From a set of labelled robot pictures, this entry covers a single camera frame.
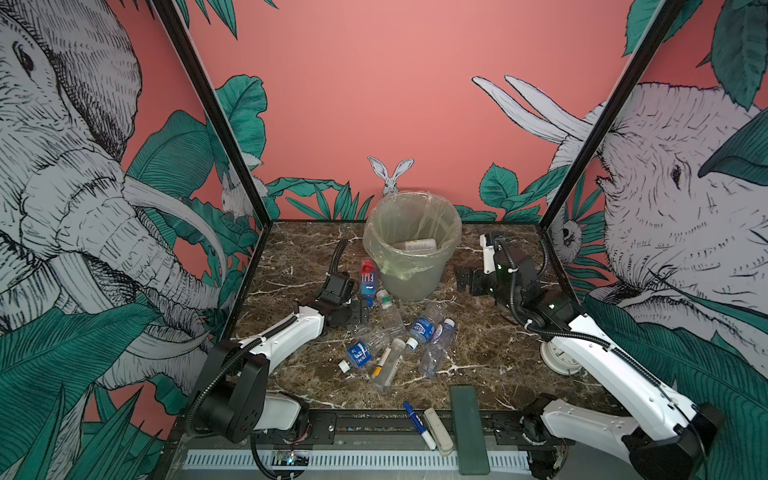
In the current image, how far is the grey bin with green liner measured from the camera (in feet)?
2.56

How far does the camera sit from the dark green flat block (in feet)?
2.32

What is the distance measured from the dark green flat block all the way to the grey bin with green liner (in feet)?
1.02

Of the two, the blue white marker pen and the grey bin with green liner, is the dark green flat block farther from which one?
the grey bin with green liner
